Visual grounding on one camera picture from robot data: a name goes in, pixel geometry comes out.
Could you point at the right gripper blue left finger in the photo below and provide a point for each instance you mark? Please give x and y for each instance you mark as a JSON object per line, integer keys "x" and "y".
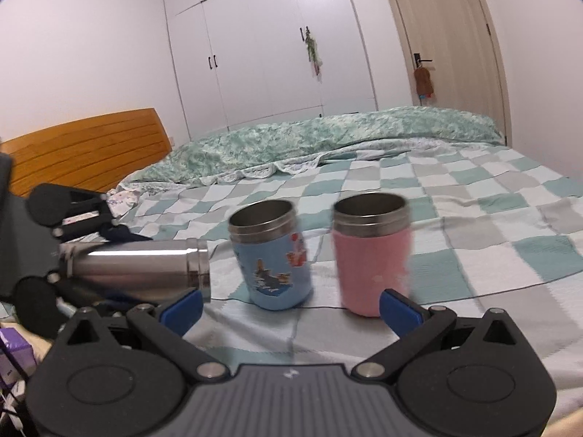
{"x": 178, "y": 314}

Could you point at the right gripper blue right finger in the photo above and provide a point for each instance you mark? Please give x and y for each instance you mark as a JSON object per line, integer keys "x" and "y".
{"x": 403, "y": 316}

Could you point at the tall stainless steel flask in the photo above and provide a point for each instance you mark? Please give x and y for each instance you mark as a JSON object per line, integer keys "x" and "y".
{"x": 150, "y": 271}

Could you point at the pink cup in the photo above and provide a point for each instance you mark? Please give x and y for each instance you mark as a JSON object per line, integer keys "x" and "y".
{"x": 372, "y": 241}

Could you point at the blue cartoon cup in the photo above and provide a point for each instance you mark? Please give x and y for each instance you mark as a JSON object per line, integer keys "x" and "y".
{"x": 271, "y": 252}

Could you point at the wooden headboard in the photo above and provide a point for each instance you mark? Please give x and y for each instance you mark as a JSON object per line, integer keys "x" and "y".
{"x": 94, "y": 153}

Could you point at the purple box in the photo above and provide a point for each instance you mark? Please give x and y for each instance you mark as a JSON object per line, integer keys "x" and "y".
{"x": 16, "y": 348}

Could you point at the green floral duvet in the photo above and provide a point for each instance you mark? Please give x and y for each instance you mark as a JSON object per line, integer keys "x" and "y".
{"x": 259, "y": 151}

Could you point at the green hanging ornament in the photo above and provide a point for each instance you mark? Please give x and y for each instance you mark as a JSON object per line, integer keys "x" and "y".
{"x": 313, "y": 57}

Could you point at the white wardrobe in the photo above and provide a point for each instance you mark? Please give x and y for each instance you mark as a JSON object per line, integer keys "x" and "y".
{"x": 240, "y": 62}

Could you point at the beige door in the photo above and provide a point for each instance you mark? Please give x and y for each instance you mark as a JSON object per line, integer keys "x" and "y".
{"x": 456, "y": 41}

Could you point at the brown plush toy on handle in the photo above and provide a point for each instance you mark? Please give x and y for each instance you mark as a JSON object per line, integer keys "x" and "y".
{"x": 423, "y": 82}

